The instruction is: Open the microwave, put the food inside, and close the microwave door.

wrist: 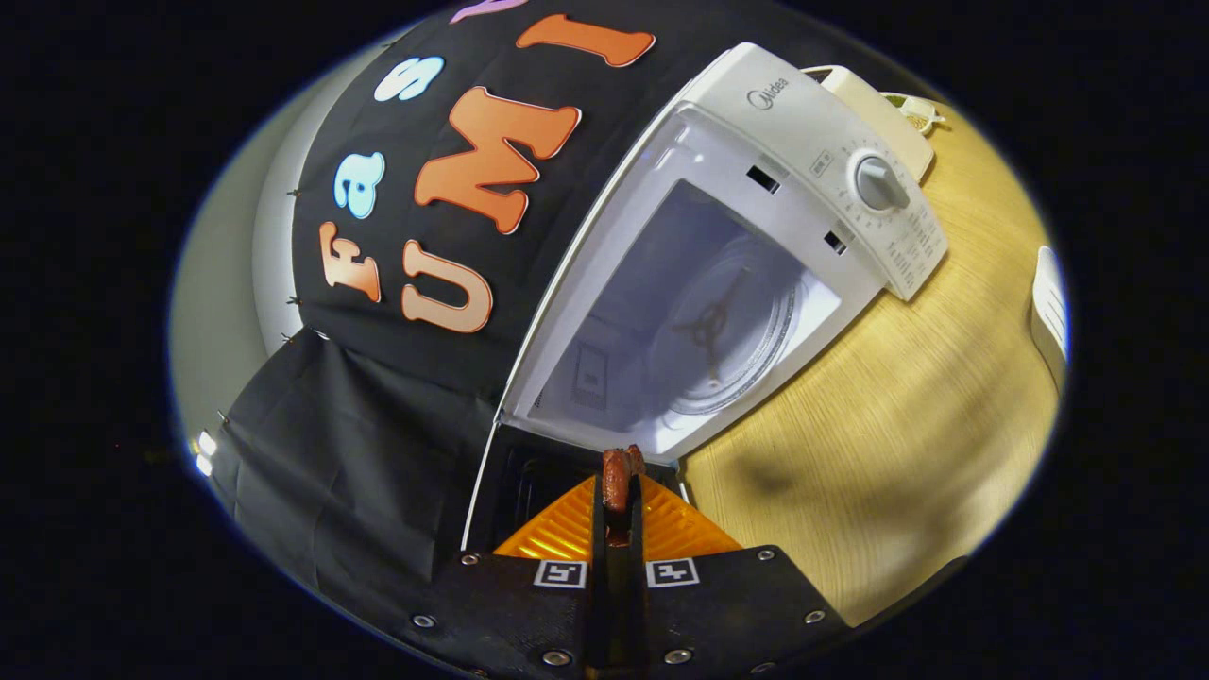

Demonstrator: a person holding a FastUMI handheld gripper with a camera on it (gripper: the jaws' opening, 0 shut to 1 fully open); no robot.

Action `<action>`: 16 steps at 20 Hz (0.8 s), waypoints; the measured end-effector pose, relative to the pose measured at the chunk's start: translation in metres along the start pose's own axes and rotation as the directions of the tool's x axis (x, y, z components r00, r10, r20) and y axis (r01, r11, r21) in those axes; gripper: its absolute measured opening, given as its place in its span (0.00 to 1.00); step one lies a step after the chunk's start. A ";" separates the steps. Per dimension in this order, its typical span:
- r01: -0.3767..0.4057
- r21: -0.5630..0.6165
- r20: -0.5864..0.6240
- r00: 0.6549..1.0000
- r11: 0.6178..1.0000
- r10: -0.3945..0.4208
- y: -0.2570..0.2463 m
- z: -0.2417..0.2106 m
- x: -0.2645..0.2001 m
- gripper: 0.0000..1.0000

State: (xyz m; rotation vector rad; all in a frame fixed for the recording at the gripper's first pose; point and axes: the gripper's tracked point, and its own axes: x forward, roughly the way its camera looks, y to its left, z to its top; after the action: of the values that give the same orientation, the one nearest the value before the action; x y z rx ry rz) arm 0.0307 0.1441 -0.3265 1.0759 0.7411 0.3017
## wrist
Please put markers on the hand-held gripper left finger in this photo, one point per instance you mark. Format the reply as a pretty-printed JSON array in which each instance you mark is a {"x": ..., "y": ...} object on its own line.
[{"x": 598, "y": 548}]

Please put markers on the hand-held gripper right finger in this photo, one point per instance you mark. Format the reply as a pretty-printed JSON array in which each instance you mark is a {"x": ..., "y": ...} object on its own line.
[{"x": 638, "y": 548}]

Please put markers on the reddish brown meat piece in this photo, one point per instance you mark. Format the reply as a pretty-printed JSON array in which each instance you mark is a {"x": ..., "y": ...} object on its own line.
[{"x": 617, "y": 482}]

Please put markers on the white microwave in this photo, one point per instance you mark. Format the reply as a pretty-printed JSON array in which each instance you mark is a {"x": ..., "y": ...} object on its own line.
[{"x": 803, "y": 123}]

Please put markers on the small dish with green food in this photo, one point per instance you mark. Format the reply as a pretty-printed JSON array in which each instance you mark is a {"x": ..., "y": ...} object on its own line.
[{"x": 914, "y": 115}]

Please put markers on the glass turntable plate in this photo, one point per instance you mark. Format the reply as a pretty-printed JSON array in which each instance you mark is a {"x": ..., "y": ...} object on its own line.
[{"x": 756, "y": 340}]

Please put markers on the white rectangular tray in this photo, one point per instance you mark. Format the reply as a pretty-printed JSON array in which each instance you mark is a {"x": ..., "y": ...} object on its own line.
[{"x": 1050, "y": 312}]

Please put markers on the cream rectangular box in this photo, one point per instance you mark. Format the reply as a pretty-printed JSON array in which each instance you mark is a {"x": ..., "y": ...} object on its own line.
[{"x": 883, "y": 123}]

